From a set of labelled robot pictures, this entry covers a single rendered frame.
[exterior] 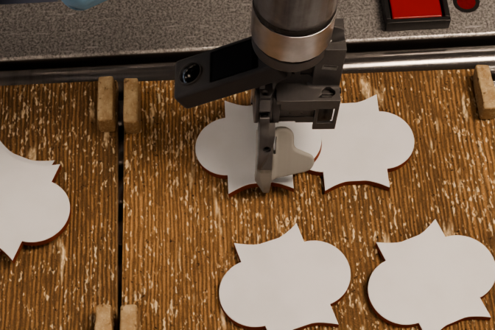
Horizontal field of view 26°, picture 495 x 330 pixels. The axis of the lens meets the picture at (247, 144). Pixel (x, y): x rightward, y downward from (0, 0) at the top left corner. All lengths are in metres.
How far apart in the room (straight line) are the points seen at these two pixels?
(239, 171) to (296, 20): 0.27
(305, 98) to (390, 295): 0.22
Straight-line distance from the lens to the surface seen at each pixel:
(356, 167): 1.15
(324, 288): 1.09
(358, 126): 1.18
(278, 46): 0.95
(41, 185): 1.14
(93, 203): 1.15
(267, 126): 1.04
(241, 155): 1.15
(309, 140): 1.15
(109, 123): 1.17
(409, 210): 1.14
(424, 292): 1.10
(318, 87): 1.03
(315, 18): 0.92
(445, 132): 1.20
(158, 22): 1.29
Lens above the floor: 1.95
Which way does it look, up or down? 60 degrees down
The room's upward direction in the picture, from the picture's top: straight up
